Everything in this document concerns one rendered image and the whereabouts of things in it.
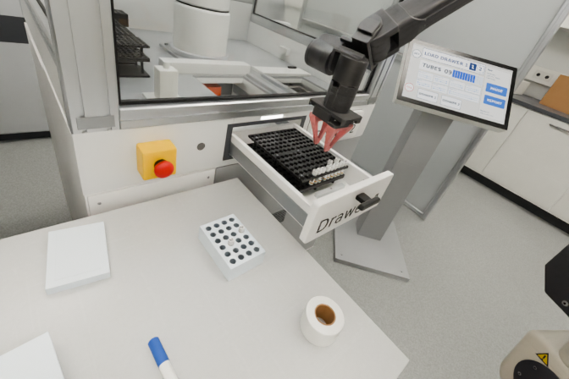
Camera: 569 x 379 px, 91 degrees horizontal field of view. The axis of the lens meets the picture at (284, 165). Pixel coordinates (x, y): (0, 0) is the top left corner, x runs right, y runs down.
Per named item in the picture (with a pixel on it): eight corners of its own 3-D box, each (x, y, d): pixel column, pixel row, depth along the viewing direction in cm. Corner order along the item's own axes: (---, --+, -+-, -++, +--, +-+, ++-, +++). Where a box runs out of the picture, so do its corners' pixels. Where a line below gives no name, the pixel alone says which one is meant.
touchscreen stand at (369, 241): (407, 282, 164) (526, 128, 111) (334, 261, 164) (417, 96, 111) (391, 224, 207) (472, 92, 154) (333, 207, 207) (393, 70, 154)
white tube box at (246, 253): (262, 263, 59) (266, 251, 57) (228, 282, 54) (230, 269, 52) (231, 225, 66) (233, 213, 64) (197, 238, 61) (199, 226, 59)
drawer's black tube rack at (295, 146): (340, 184, 78) (348, 166, 75) (295, 202, 67) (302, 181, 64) (290, 145, 91) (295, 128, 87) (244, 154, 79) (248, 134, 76)
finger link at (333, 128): (321, 138, 68) (334, 102, 63) (342, 153, 64) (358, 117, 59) (301, 142, 64) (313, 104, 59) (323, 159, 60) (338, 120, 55)
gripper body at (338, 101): (326, 104, 64) (337, 72, 60) (360, 125, 59) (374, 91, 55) (306, 106, 60) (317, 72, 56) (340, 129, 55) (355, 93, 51)
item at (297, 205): (371, 199, 76) (380, 181, 73) (305, 231, 60) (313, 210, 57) (280, 130, 99) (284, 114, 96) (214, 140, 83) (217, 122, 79)
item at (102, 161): (361, 134, 123) (375, 104, 115) (83, 195, 58) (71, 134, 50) (244, 63, 177) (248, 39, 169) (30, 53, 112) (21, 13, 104)
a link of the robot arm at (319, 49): (386, 17, 49) (389, 50, 57) (335, 0, 55) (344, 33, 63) (343, 68, 49) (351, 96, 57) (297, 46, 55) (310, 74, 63)
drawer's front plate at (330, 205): (377, 205, 77) (394, 173, 71) (303, 244, 59) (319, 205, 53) (372, 201, 78) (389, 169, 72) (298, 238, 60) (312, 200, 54)
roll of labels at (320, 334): (292, 319, 51) (297, 306, 49) (318, 301, 55) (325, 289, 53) (317, 355, 47) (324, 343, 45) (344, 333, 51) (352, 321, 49)
